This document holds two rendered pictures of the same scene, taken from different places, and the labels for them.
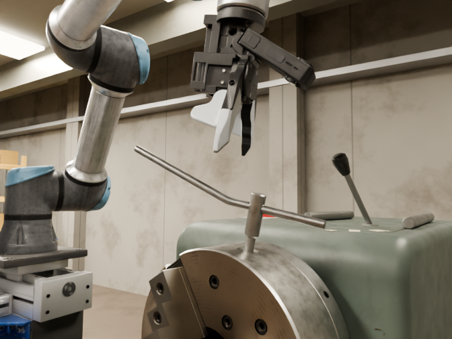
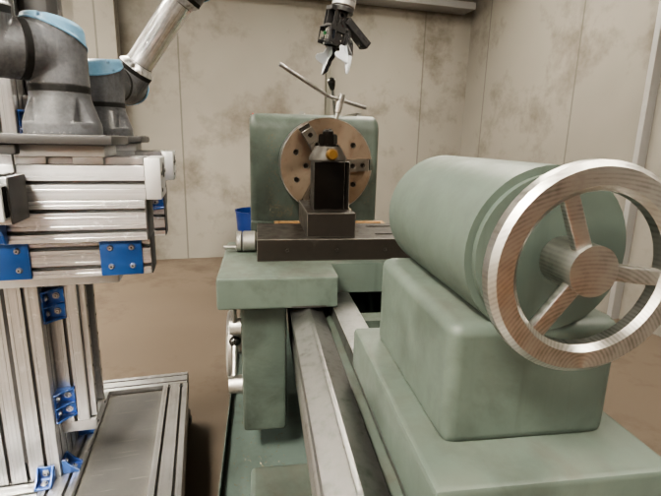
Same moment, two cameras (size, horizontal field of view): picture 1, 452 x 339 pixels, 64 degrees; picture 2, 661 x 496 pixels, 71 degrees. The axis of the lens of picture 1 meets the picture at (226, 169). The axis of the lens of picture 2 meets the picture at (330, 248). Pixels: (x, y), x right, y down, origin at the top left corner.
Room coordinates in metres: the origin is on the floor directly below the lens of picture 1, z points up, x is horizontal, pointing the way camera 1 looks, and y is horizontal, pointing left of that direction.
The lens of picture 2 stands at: (-0.52, 1.20, 1.16)
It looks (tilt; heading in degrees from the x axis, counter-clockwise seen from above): 13 degrees down; 311
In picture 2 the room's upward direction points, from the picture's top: 1 degrees clockwise
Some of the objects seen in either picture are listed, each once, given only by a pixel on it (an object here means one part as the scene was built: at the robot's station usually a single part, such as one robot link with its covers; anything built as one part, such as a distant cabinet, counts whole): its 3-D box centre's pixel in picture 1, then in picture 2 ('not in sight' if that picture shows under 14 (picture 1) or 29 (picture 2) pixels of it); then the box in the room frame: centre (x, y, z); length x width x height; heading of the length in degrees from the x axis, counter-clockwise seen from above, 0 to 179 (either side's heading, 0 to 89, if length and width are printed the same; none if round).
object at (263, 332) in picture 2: not in sight; (255, 340); (0.21, 0.60, 0.73); 0.27 x 0.12 x 0.27; 140
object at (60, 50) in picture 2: not in sight; (52, 51); (0.58, 0.82, 1.33); 0.13 x 0.12 x 0.14; 92
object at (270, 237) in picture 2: not in sight; (354, 240); (0.09, 0.41, 0.95); 0.43 x 0.18 x 0.04; 50
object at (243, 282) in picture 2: not in sight; (349, 269); (0.07, 0.46, 0.90); 0.53 x 0.30 x 0.06; 50
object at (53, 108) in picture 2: not in sight; (62, 110); (0.58, 0.81, 1.21); 0.15 x 0.15 x 0.10
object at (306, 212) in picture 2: not in sight; (325, 217); (0.16, 0.44, 1.00); 0.20 x 0.10 x 0.05; 140
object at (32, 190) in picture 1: (32, 189); (104, 80); (1.00, 0.53, 1.33); 0.13 x 0.12 x 0.14; 129
